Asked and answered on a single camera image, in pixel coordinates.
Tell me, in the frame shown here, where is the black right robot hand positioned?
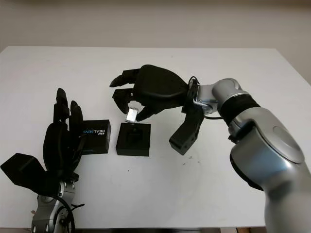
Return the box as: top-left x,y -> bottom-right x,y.
109,64 -> 192,122

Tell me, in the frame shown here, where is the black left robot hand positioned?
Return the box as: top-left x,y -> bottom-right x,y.
42,87 -> 85,181

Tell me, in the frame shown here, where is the small silver RealSense camera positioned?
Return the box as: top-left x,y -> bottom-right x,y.
125,108 -> 139,123

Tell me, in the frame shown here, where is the black RealSense box lid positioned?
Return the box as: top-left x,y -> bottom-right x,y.
80,118 -> 112,155

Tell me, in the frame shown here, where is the black box base with insert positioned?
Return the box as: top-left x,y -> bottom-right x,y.
116,122 -> 151,156

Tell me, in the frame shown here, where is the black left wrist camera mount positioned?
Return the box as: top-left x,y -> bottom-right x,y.
0,152 -> 56,195

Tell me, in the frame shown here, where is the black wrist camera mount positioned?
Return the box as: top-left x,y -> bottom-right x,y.
0,152 -> 56,195
169,106 -> 202,155

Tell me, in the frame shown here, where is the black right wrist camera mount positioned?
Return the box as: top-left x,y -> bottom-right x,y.
169,106 -> 202,155

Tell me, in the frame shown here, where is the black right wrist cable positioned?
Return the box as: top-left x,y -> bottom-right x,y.
188,76 -> 224,121

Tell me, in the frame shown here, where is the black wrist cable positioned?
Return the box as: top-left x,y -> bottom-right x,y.
55,196 -> 86,233
188,76 -> 224,121

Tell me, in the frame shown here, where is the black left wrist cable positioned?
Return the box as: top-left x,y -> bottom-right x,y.
55,196 -> 86,233

